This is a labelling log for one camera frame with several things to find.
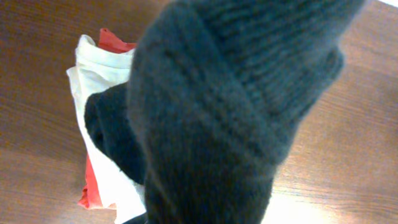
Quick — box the folded white shirt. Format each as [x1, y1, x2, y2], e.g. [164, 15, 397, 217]
[66, 35, 146, 224]

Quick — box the folded red shirt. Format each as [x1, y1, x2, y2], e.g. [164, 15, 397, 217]
[67, 28, 136, 210]

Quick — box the black t-shirt white lettering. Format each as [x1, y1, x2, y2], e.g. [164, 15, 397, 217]
[85, 0, 364, 224]

